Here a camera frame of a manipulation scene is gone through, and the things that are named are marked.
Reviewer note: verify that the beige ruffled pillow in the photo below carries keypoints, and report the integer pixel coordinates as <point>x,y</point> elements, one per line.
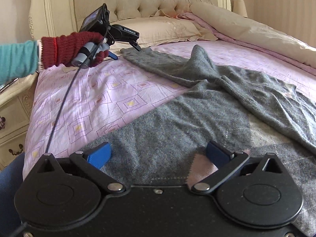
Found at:
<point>154,31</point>

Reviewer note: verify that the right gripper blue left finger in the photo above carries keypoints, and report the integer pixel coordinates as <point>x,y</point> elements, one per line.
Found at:
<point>90,162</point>

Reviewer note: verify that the cream bedside drawer cabinet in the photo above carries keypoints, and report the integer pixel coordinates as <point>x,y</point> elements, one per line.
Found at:
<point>16,106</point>

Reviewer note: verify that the pink patterned bed sheet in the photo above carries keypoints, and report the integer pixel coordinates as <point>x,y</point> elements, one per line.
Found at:
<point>111,95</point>

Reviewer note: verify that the grey knit sweater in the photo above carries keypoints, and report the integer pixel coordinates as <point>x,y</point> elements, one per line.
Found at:
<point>240,109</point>

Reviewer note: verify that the left hand red knit glove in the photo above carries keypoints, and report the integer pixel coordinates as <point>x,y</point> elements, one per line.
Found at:
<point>63,49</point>

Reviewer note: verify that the teal sleeved left forearm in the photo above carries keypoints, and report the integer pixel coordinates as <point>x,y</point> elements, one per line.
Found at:
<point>20,60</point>

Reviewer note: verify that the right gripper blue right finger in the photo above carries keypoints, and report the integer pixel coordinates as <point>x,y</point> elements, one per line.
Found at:
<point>228,165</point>

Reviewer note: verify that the beige duvet with pink lining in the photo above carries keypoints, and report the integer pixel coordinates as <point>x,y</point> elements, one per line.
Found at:
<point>249,31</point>

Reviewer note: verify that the beige bedside lamp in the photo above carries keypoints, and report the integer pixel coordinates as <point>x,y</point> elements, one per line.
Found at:
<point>239,8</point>

